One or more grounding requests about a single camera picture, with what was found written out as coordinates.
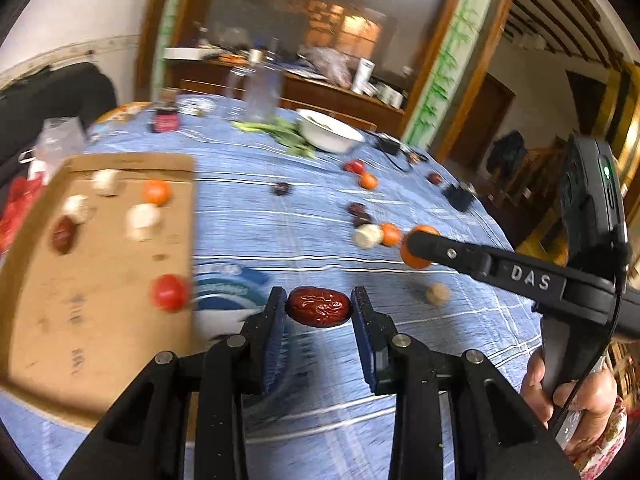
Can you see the black power adapter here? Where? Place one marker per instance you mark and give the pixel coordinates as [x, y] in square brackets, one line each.
[388, 143]

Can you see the wooden cabinet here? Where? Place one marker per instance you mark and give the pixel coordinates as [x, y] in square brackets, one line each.
[320, 97]

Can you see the black clip stand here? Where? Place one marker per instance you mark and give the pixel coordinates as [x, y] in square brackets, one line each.
[458, 197]

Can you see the black bag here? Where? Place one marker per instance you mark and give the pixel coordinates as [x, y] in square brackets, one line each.
[507, 152]

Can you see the clear plastic pitcher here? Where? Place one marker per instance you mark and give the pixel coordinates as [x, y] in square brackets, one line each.
[260, 92]

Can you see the green bok choy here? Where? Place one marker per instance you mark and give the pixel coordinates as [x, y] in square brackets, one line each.
[295, 140]

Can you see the large red date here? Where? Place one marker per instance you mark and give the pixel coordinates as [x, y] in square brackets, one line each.
[317, 306]

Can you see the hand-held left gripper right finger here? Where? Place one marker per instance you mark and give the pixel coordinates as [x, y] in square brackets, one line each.
[362, 342]

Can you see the person's right hand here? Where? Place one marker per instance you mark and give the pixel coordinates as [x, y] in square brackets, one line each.
[600, 405]

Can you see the crumpled clear plastic bag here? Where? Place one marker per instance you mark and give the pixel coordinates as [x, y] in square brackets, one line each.
[60, 142]

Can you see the oblong red date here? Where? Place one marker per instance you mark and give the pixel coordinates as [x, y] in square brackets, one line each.
[64, 235]

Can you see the white bowl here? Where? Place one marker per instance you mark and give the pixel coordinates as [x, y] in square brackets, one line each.
[327, 132]

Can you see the red plastic bag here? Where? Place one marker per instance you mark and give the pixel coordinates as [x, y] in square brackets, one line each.
[17, 210]

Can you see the small dark device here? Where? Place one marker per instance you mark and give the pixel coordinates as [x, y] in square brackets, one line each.
[417, 156]

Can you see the small red black box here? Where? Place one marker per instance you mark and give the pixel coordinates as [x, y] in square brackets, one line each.
[166, 120]

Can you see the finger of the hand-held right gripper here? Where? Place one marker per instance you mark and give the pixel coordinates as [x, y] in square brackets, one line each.
[480, 262]

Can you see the small mandarin orange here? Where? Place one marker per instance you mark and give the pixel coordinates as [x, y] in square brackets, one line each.
[368, 181]

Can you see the dark shrivelled date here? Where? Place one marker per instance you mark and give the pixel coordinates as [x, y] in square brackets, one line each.
[282, 189]

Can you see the red cherry tomato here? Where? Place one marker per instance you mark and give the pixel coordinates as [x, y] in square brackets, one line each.
[360, 166]

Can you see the bright red tomato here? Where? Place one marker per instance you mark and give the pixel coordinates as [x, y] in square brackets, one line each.
[170, 293]

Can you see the wooden door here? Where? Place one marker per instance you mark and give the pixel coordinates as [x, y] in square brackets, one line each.
[482, 120]

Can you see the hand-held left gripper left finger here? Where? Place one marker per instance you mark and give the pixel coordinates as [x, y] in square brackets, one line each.
[274, 342]

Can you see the dark red date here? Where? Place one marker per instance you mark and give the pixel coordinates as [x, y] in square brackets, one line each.
[357, 208]

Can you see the black sofa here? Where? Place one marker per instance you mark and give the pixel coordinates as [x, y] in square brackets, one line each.
[55, 95]

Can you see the green scallion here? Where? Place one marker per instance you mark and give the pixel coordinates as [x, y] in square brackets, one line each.
[250, 126]

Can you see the brown cardboard box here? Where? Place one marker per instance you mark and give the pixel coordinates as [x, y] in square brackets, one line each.
[100, 335]

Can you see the white carton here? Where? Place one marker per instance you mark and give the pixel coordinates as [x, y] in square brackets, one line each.
[362, 76]

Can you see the person's right forearm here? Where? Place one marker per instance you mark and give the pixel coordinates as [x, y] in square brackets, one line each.
[605, 452]

